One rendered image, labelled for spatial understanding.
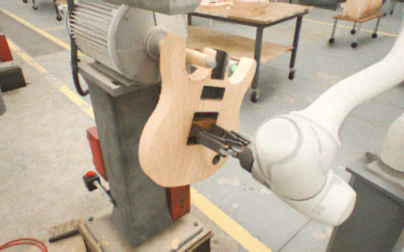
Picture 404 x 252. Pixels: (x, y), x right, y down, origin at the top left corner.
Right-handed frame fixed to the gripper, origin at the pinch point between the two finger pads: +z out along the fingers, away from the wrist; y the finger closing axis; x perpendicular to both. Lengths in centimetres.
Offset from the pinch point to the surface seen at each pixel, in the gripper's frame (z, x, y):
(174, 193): 33, -48, 29
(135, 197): 35, -46, 9
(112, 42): 20.8, 16.7, -20.1
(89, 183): 68, -57, 4
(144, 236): 34, -69, 18
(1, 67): 351, -68, 23
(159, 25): 18.6, 23.9, -8.4
